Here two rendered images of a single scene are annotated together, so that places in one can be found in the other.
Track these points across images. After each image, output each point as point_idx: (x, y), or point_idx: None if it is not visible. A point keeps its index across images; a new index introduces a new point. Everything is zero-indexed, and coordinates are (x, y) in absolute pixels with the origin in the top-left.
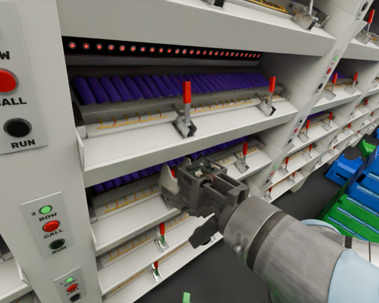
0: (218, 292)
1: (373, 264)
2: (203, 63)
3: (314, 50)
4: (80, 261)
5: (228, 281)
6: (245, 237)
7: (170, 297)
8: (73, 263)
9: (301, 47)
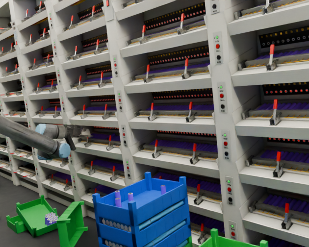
0: (97, 239)
1: (42, 125)
2: (114, 103)
3: (107, 92)
4: None
5: None
6: None
7: (96, 227)
8: None
9: (101, 92)
